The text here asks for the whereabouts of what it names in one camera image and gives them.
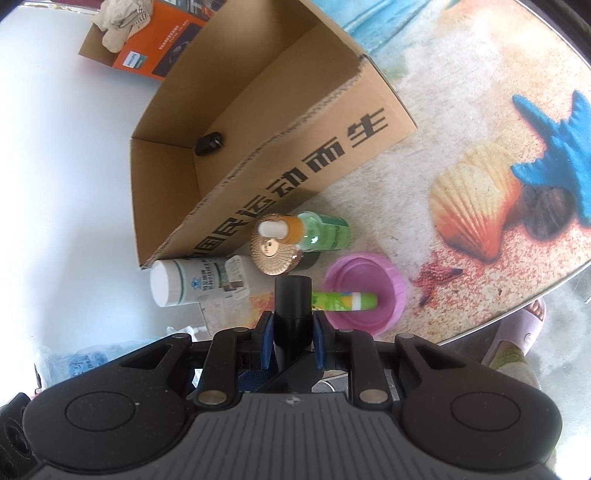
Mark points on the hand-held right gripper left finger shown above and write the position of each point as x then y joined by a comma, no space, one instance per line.
266,339

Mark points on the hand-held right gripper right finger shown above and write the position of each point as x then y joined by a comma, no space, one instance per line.
318,341

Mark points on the white pill bottle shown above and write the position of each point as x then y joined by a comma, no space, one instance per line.
184,282

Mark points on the green bottle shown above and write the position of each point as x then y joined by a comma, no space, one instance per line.
323,233

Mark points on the brown cardboard box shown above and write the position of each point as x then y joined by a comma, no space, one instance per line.
323,138

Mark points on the green tube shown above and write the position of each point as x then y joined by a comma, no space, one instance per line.
341,300

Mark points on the pink plastic bowl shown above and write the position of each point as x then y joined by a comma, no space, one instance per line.
351,279

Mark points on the small white packet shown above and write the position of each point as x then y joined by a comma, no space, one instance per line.
236,271

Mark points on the gold faceted jar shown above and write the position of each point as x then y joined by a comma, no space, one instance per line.
274,254

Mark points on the clear plastic bag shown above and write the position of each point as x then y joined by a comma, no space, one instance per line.
78,364

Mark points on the pink slipper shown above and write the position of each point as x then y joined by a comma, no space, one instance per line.
517,330

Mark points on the small black object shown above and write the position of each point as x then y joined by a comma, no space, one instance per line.
208,143

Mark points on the seashell print table cover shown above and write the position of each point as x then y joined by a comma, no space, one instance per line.
461,115

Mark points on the orange product box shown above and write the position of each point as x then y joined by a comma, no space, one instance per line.
166,55

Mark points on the beige cloth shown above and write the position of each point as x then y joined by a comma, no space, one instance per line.
120,23

